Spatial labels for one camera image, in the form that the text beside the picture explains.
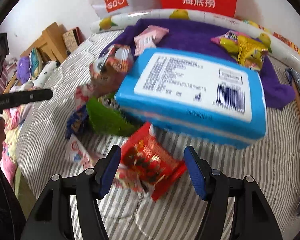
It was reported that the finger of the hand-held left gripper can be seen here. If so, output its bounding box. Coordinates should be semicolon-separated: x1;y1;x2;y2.
0;89;53;117

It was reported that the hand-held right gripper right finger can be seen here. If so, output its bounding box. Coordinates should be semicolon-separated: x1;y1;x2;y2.
184;145;283;240

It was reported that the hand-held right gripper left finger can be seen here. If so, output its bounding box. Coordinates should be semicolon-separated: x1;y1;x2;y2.
20;144;122;240

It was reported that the green snack packet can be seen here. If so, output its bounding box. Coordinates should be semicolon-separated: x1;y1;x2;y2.
86;95;140;137

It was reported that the small pink snack packet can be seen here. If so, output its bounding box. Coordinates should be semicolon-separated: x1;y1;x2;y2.
145;26;170;41
134;34;157;57

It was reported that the white spotted plush toy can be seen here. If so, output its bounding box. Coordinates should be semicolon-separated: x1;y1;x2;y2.
32;60;58;88

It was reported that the white strawberry snack packet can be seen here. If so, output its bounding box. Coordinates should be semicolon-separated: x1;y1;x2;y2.
75;85;90;113
65;135;103;170

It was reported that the colourful pillow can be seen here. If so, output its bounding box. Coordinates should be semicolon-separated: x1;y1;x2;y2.
29;47;44;80

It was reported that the striped quilted mattress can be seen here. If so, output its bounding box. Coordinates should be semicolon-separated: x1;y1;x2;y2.
15;34;300;240

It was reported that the wooden furniture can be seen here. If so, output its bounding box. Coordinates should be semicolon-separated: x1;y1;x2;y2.
20;22;68;64

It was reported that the pink printed cloth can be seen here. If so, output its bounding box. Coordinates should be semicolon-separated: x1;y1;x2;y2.
0;105;25;180

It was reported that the printed cardboard box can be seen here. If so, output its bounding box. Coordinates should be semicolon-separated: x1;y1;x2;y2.
62;27;87;52

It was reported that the blue tissue pack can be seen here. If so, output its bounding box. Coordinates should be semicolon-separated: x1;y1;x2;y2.
114;47;268;150

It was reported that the red white cartoon snack packet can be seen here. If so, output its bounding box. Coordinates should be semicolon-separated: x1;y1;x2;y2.
90;44;134;80

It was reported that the pear print paper roll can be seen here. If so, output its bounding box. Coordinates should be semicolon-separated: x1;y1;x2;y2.
90;8;300;79

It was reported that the yellow snack packet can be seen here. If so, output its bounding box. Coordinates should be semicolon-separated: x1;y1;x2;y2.
219;37;240;55
237;35;269;72

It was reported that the purple towel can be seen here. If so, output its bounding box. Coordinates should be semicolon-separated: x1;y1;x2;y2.
120;19;296;110

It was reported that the orange chip bag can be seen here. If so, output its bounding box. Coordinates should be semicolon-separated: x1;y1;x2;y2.
272;31;300;58

